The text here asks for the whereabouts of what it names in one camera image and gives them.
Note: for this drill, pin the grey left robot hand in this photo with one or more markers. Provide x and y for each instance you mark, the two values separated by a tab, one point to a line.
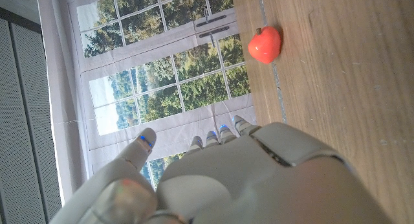
242	185

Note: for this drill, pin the grey tape outline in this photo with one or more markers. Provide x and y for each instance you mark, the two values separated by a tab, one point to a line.
278	88

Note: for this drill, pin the printed window backdrop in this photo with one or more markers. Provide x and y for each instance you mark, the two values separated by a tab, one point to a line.
161	72

